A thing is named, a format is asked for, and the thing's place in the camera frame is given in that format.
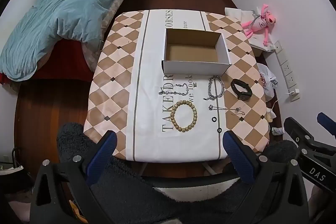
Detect wooden bead bracelet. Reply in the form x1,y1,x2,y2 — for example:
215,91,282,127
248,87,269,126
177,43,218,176
170,100,198,133

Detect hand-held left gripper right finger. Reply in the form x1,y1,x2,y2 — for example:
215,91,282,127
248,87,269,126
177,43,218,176
223,131,310,224

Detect silver charm necklace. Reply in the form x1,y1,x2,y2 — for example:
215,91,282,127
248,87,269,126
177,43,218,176
159,83,190,103

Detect dark fleece pants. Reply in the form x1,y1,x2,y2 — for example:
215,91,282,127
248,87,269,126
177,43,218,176
56,122,311,224

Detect white plastic bag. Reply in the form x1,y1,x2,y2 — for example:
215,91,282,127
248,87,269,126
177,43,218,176
258,63,279,97

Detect checkered printed tablecloth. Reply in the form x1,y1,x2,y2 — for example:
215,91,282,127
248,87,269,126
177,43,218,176
83,9,270,163

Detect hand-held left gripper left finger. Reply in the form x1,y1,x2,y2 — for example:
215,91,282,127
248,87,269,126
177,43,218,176
30,130,118,224

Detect thin silver necklace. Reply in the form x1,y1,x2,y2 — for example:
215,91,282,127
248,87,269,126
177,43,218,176
208,105,245,117

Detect blue duvet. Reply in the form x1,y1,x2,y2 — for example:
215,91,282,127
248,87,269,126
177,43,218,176
0,0,137,82

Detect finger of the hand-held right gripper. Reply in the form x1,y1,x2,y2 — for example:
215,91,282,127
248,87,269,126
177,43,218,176
316,112,336,136
284,117,336,155

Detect cardboard box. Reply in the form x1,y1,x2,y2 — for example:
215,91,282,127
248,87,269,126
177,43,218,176
161,29,232,76

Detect black smart band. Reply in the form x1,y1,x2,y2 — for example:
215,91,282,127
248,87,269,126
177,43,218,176
230,79,253,101

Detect pink plush toy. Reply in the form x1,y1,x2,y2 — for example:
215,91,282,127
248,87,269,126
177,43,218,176
241,4,278,47

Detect thick silver chain bracelet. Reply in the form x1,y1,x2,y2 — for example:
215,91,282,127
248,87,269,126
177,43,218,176
203,76,224,101

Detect white wall power strip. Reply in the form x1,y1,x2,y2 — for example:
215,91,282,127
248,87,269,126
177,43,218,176
273,40,300,103

